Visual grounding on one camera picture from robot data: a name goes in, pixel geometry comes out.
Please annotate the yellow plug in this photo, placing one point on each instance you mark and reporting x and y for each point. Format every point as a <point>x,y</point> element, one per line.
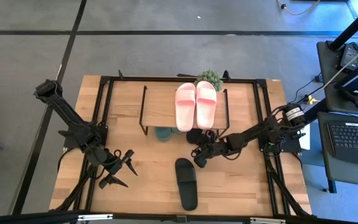
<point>312,100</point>

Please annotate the green slide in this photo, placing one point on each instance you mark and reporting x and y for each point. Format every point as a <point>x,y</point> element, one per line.
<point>177,130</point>
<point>163,133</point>

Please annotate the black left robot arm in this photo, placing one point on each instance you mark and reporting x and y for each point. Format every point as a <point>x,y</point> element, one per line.
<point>67,112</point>

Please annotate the black side table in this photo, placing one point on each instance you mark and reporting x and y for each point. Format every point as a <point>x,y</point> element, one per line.
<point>329,77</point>

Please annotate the pink slide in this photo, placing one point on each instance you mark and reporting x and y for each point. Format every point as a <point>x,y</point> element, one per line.
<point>185,109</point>
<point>206,107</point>

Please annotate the black diagonal post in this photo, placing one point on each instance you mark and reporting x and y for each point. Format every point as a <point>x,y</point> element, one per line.
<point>353,26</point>

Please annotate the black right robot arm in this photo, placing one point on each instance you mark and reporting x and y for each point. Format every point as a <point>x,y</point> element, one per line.
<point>259,133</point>

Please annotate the black table frame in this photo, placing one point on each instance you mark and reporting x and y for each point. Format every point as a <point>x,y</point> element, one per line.
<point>166,79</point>

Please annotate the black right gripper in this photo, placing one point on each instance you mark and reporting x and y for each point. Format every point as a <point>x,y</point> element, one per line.
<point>211,150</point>

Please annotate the black power adapter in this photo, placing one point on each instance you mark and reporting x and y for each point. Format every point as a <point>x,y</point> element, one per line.
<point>350,54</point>

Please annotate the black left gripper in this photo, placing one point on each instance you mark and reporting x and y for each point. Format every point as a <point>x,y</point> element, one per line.
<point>118,166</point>

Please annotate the wooden shelf black metal frame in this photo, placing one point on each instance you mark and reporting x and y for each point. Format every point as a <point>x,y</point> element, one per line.
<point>160,105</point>

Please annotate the green succulent plant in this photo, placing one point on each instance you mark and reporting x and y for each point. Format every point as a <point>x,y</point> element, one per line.
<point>211,77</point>

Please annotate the white paper sheet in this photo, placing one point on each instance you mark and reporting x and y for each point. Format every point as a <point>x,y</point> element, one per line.
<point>305,141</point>

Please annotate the black slide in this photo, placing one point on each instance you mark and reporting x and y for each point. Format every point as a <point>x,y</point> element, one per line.
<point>186,183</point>
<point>194,137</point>

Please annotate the black rig rail silver brackets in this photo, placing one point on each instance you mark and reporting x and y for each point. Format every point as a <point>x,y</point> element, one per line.
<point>26,217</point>

